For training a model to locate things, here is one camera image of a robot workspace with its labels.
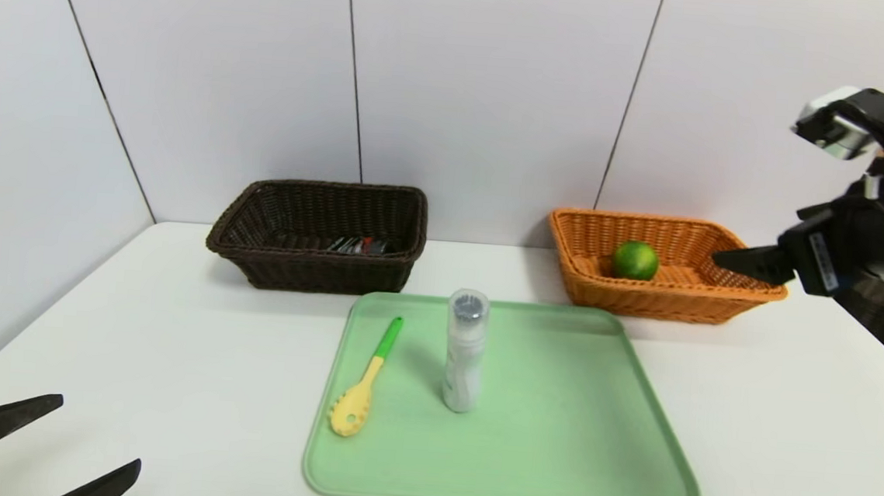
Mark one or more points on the black red face wash tube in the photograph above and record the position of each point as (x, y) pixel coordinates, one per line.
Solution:
(356, 245)

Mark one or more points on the green lime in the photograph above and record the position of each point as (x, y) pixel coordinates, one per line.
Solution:
(635, 261)

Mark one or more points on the translucent white plastic bottle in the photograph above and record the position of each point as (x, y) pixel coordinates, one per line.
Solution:
(464, 358)

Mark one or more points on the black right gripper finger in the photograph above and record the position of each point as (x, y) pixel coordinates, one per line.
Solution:
(760, 264)

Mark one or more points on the dark brown wicker basket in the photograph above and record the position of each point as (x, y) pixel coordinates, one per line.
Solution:
(316, 274)

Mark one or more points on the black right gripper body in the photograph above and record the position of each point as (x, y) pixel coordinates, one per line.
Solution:
(816, 259)

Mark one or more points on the orange wicker basket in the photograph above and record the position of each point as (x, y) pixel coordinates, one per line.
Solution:
(679, 303)

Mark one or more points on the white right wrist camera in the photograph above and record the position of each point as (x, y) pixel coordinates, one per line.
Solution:
(831, 131)

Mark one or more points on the light green plastic tray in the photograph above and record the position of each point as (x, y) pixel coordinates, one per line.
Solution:
(553, 442)

